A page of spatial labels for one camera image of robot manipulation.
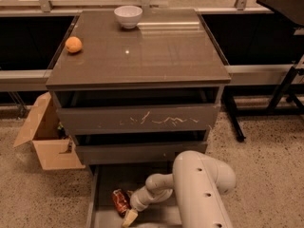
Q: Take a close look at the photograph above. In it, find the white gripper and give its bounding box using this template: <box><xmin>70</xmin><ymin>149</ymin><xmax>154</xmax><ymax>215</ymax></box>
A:
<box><xmin>122</xmin><ymin>186</ymin><xmax>173</xmax><ymax>228</ymax></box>

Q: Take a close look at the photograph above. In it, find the red coke can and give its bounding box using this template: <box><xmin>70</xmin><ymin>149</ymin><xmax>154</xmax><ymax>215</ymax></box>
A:
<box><xmin>111</xmin><ymin>189</ymin><xmax>130</xmax><ymax>217</ymax></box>

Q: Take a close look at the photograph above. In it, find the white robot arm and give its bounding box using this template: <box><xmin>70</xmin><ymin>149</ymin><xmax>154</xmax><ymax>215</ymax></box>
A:
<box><xmin>122</xmin><ymin>151</ymin><xmax>237</xmax><ymax>228</ymax></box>

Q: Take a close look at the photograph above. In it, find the grey open bottom drawer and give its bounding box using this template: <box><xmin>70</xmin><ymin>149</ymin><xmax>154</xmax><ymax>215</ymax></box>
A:
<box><xmin>85</xmin><ymin>161</ymin><xmax>198</xmax><ymax>228</ymax></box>

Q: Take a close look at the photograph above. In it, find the grey middle drawer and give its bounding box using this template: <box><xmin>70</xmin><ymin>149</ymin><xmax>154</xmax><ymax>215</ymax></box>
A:
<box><xmin>76</xmin><ymin>130</ymin><xmax>208</xmax><ymax>165</ymax></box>

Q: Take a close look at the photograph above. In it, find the grey top drawer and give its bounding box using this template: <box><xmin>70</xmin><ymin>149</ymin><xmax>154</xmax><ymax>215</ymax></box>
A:
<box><xmin>56</xmin><ymin>86</ymin><xmax>219</xmax><ymax>135</ymax></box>

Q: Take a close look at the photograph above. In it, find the grey drawer cabinet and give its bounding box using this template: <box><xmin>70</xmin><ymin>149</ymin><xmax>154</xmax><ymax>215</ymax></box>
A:
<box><xmin>46</xmin><ymin>9</ymin><xmax>232</xmax><ymax>169</ymax></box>

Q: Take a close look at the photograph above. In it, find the brown cardboard box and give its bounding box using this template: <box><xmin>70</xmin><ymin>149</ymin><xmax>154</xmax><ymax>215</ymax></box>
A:
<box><xmin>13</xmin><ymin>92</ymin><xmax>85</xmax><ymax>170</ymax></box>

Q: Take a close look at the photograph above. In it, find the black metal table leg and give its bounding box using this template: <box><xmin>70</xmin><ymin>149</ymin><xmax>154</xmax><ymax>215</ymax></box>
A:
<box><xmin>222</xmin><ymin>86</ymin><xmax>246</xmax><ymax>143</ymax></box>

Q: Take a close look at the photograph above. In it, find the orange fruit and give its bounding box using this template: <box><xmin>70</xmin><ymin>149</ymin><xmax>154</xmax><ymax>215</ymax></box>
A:
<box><xmin>65</xmin><ymin>36</ymin><xmax>83</xmax><ymax>53</ymax></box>

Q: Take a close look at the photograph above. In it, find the white ceramic bowl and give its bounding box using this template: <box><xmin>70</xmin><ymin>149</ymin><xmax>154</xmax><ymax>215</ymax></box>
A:
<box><xmin>114</xmin><ymin>6</ymin><xmax>143</xmax><ymax>29</ymax></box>

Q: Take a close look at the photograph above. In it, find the black side table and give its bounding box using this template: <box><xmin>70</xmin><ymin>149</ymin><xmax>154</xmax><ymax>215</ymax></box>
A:
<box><xmin>256</xmin><ymin>0</ymin><xmax>304</xmax><ymax>27</ymax></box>

